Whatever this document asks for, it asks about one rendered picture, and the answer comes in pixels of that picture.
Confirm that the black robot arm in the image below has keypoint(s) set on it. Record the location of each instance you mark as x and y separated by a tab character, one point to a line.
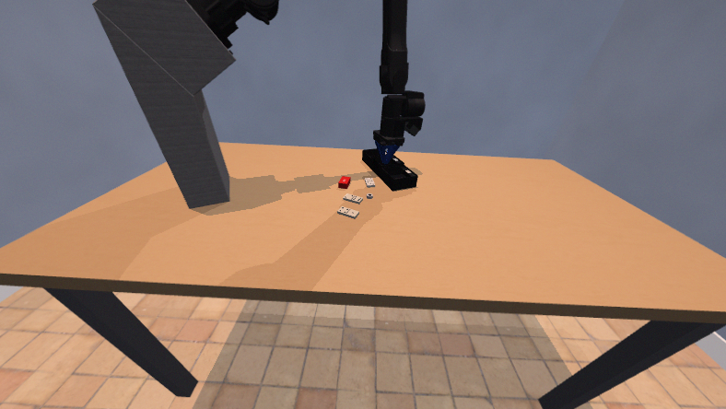
220	16

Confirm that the black three-compartment bin rack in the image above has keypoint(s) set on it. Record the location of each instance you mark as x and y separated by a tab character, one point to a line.
395	176

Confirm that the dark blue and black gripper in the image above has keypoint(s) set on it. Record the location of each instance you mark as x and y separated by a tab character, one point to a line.
384	139

